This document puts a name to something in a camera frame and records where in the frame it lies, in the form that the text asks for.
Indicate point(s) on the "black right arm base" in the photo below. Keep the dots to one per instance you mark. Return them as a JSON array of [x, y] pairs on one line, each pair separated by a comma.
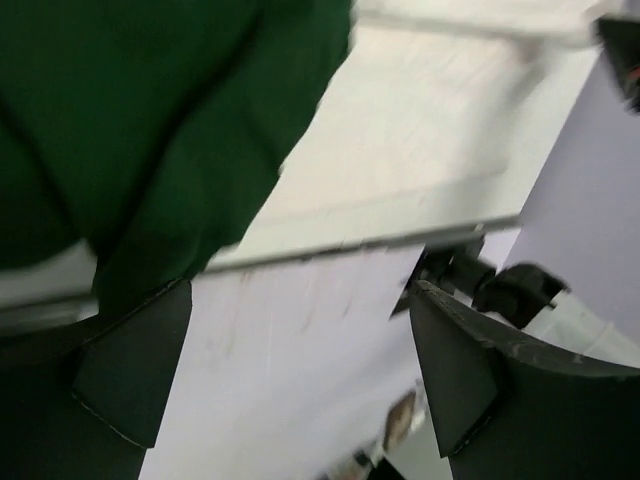
[[456, 268]]

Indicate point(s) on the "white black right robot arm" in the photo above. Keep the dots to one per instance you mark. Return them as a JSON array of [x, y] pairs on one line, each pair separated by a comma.
[[530, 300]]

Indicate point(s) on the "white green Charlie Brown shirt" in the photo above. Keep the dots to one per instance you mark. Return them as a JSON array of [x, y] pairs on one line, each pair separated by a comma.
[[146, 141]]

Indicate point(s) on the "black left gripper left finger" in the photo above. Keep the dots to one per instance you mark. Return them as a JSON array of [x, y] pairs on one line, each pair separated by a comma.
[[86, 400]]

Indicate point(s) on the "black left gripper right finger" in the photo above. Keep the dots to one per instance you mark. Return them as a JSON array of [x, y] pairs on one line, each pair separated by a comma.
[[505, 405]]

